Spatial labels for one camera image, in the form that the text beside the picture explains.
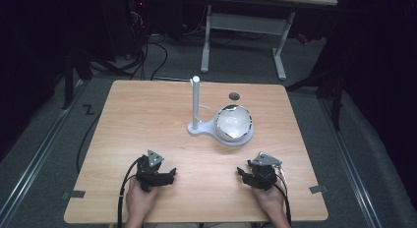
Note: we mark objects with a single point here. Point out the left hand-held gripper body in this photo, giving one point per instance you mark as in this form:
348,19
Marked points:
149,174

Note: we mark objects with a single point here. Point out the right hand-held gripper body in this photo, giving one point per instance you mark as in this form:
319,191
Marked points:
262,175

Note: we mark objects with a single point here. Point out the person's right hand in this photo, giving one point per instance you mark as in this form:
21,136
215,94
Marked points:
270,203

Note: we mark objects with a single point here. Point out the person's left hand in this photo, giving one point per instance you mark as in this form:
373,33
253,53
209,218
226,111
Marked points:
139,201

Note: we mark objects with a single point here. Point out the white round bowl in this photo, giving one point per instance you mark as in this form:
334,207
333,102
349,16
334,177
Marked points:
233,123

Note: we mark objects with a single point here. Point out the grey tape piece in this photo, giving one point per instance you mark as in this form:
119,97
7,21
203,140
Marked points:
74,194
318,189

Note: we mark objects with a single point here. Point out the white stand with pole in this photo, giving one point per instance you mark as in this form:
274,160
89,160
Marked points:
195,106

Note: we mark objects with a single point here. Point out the dark round table grommet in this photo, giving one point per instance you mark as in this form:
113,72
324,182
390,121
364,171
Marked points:
234,96

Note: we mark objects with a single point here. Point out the black stand leg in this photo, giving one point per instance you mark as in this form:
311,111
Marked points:
68,84
337,103

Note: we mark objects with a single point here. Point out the grey-legged wooden desk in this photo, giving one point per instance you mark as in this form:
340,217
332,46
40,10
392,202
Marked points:
249,25

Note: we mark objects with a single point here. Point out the metal floor rail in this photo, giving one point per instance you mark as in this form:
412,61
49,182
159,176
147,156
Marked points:
36,152
352,169

